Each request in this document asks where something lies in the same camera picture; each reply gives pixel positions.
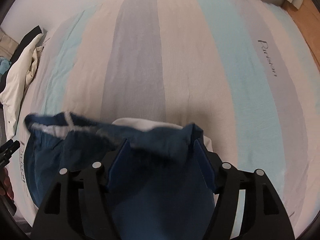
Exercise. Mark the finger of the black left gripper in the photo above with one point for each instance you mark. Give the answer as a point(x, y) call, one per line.
point(7, 150)

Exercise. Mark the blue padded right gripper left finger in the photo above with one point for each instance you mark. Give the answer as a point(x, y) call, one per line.
point(78, 200)

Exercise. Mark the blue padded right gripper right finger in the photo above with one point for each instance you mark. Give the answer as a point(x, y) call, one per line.
point(264, 214)

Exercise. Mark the white and blue hooded jacket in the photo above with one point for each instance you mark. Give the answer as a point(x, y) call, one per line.
point(157, 190)

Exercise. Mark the person's hand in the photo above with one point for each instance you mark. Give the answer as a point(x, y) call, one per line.
point(6, 188)

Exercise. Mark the white and black folded garment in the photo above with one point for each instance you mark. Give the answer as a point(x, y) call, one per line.
point(25, 62)

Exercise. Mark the striped pastel bed sheet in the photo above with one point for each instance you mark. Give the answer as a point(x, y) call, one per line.
point(239, 69)

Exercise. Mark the wooden bed frame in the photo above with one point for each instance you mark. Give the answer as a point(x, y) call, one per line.
point(307, 20)

